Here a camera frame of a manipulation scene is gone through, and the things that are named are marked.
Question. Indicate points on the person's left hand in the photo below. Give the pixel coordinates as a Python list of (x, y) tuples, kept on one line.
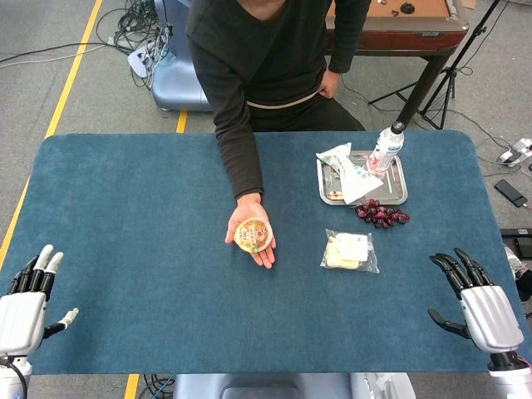
[(329, 85)]

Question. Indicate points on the person's right hand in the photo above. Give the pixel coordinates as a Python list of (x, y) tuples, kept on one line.
[(249, 208)]

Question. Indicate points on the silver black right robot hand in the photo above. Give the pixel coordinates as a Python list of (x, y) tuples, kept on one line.
[(490, 316)]

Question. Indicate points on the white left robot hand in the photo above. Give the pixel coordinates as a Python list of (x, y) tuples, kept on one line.
[(23, 320)]

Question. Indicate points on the round orange snack cup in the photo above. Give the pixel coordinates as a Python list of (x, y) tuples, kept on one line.
[(251, 234)]

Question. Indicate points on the person's left forearm black sleeve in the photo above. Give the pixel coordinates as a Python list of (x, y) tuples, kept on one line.
[(347, 37)]

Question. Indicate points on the person's right forearm black sleeve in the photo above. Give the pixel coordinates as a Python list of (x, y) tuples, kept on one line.
[(241, 162)]

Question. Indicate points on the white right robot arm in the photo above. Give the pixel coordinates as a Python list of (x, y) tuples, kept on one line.
[(513, 380)]

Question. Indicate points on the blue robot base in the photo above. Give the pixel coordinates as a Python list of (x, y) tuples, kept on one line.
[(178, 83)]

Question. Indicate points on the person's torso black clothes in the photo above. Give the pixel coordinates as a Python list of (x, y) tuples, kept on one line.
[(266, 54)]

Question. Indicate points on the silver crumpled wrap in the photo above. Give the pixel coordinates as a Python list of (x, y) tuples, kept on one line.
[(519, 266)]

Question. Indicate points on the black flat device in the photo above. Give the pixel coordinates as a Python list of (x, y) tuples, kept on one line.
[(517, 237)]

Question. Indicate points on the clear water bottle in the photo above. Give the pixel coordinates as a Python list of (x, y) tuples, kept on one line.
[(388, 145)]

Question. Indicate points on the small candy in wrapper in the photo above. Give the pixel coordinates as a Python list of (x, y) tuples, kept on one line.
[(334, 195)]

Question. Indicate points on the white snack packet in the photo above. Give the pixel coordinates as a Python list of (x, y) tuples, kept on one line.
[(355, 178)]

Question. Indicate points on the brown pool table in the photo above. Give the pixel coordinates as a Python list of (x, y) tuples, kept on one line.
[(415, 37)]

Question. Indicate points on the clear bag of biscuits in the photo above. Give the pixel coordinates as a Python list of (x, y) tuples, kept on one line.
[(349, 251)]

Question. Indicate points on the black round cap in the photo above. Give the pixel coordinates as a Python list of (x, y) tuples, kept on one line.
[(408, 6)]

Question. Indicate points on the blue table mat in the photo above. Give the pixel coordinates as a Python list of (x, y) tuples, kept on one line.
[(145, 249)]

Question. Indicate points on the metal tray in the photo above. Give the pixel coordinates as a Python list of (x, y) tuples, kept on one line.
[(395, 187)]

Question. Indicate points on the black tripod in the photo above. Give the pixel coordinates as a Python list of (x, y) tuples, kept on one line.
[(449, 71)]

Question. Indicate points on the black phone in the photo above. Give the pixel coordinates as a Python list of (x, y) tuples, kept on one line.
[(511, 193)]

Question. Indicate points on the red grape bunch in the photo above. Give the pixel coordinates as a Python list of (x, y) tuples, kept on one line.
[(380, 215)]

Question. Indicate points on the grey robot chest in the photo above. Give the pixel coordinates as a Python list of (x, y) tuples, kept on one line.
[(291, 386)]

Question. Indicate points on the white power strip with plugs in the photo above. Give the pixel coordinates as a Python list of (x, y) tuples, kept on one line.
[(137, 60)]

